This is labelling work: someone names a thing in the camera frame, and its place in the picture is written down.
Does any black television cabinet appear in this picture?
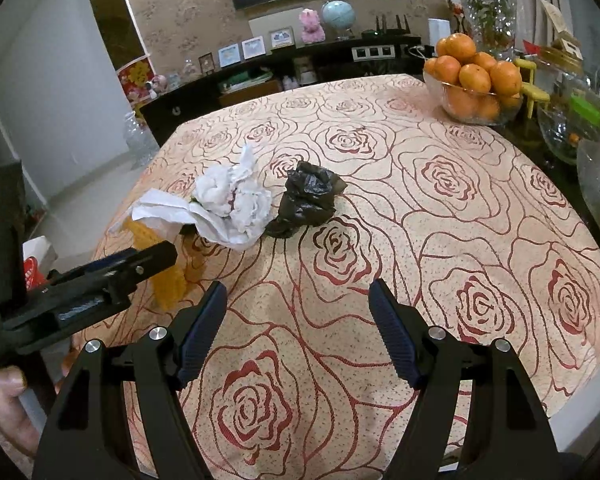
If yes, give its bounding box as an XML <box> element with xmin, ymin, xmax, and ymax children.
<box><xmin>139</xmin><ymin>35</ymin><xmax>431</xmax><ymax>148</ymax></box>

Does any red festive wall poster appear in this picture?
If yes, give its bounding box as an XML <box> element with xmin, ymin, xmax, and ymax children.
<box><xmin>117</xmin><ymin>57</ymin><xmax>153</xmax><ymax>98</ymax></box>

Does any green package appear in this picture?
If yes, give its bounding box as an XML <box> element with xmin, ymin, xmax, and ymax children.
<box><xmin>217</xmin><ymin>71</ymin><xmax>273</xmax><ymax>92</ymax></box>

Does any rose pattern table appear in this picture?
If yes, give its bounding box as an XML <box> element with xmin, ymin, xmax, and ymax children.
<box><xmin>90</xmin><ymin>74</ymin><xmax>600</xmax><ymax>480</ymax></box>

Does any white tissue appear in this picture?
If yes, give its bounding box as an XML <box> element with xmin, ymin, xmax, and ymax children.
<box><xmin>190</xmin><ymin>144</ymin><xmax>274</xmax><ymax>251</ymax></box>

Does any large clear water bottle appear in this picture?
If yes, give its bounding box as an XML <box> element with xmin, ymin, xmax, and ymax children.
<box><xmin>124</xmin><ymin>111</ymin><xmax>160</xmax><ymax>168</ymax></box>

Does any white picture frame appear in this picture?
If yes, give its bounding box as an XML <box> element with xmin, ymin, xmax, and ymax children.
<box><xmin>269</xmin><ymin>26</ymin><xmax>296</xmax><ymax>50</ymax></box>
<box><xmin>217</xmin><ymin>43</ymin><xmax>242</xmax><ymax>68</ymax></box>
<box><xmin>241</xmin><ymin>36</ymin><xmax>267</xmax><ymax>60</ymax></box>

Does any white paper napkin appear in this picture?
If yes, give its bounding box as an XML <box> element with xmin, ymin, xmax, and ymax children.
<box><xmin>131</xmin><ymin>189</ymin><xmax>216</xmax><ymax>241</ymax></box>

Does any blue desk globe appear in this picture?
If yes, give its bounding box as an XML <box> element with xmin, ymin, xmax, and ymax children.
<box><xmin>321</xmin><ymin>0</ymin><xmax>354</xmax><ymax>41</ymax></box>

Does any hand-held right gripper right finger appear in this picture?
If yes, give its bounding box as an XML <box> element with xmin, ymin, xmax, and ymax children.
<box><xmin>369</xmin><ymin>279</ymin><xmax>553</xmax><ymax>480</ymax></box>

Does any glass vase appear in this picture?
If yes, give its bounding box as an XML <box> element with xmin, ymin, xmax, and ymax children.
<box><xmin>452</xmin><ymin>0</ymin><xmax>518</xmax><ymax>61</ymax></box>

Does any cream storage jar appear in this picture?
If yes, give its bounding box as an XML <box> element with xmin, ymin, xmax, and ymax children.
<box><xmin>292</xmin><ymin>57</ymin><xmax>317</xmax><ymax>86</ymax></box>

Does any yellow mesh net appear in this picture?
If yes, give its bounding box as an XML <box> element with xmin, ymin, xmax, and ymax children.
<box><xmin>125</xmin><ymin>217</ymin><xmax>188</xmax><ymax>311</ymax></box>

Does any red mesh plastic basket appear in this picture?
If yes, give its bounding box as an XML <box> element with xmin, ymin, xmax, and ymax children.
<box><xmin>24</xmin><ymin>256</ymin><xmax>48</xmax><ymax>291</ymax></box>

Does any glass fruit bowl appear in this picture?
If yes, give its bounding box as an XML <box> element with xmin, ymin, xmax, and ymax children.
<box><xmin>422</xmin><ymin>70</ymin><xmax>526</xmax><ymax>127</ymax></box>

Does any white upright box device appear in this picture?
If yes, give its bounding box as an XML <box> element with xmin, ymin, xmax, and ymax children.
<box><xmin>428</xmin><ymin>18</ymin><xmax>452</xmax><ymax>56</ymax></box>

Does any white power strip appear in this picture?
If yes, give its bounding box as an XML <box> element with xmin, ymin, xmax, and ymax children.
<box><xmin>351</xmin><ymin>45</ymin><xmax>396</xmax><ymax>61</ymax></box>

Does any yellow toy chair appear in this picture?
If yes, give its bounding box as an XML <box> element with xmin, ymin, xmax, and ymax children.
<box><xmin>514</xmin><ymin>57</ymin><xmax>551</xmax><ymax>118</ymax></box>

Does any black wireless router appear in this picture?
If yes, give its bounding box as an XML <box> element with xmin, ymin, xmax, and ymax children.
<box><xmin>362</xmin><ymin>15</ymin><xmax>412</xmax><ymax>38</ymax></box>

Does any bowl of oranges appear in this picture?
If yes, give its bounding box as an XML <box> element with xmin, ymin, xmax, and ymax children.
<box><xmin>424</xmin><ymin>32</ymin><xmax>523</xmax><ymax>121</ymax></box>

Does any person's left hand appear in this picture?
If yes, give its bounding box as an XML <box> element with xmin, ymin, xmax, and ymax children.
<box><xmin>0</xmin><ymin>365</ymin><xmax>40</xmax><ymax>462</ymax></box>

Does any pink plush toy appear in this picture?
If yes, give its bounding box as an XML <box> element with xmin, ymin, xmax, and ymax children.
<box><xmin>300</xmin><ymin>8</ymin><xmax>326</xmax><ymax>43</ymax></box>

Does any red white figurine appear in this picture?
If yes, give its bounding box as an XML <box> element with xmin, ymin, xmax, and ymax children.
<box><xmin>447</xmin><ymin>0</ymin><xmax>468</xmax><ymax>36</ymax></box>

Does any glass jar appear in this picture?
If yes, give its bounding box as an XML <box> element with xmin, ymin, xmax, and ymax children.
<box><xmin>535</xmin><ymin>45</ymin><xmax>600</xmax><ymax>161</ymax></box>

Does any white rectangular panel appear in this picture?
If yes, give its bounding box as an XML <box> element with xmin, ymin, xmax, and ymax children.
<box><xmin>248</xmin><ymin>12</ymin><xmax>301</xmax><ymax>36</ymax></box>

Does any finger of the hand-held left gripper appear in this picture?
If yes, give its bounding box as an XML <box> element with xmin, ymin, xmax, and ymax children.
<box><xmin>47</xmin><ymin>240</ymin><xmax>178</xmax><ymax>306</ymax></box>

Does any black plastic bag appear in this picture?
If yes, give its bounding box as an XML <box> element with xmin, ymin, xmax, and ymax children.
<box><xmin>265</xmin><ymin>161</ymin><xmax>348</xmax><ymax>238</ymax></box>

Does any wooden drawer box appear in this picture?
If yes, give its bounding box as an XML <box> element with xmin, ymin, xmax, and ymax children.
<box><xmin>219</xmin><ymin>80</ymin><xmax>281</xmax><ymax>106</ymax></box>

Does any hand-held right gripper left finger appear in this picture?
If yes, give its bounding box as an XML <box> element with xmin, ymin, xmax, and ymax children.
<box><xmin>32</xmin><ymin>281</ymin><xmax>228</xmax><ymax>480</ymax></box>

